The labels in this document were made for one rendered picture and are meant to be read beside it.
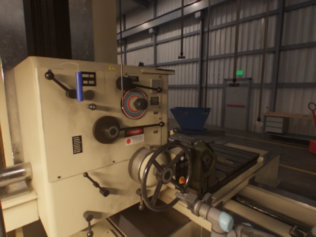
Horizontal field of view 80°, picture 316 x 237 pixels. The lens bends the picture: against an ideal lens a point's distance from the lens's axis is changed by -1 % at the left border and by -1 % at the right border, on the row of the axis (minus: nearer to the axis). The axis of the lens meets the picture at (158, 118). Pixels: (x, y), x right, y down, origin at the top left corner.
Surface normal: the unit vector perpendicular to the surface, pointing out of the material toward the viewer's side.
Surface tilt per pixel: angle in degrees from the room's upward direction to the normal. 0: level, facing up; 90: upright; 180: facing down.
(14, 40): 90
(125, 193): 90
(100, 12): 90
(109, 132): 90
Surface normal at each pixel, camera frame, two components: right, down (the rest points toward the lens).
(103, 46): 0.67, 0.11
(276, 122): -0.74, 0.11
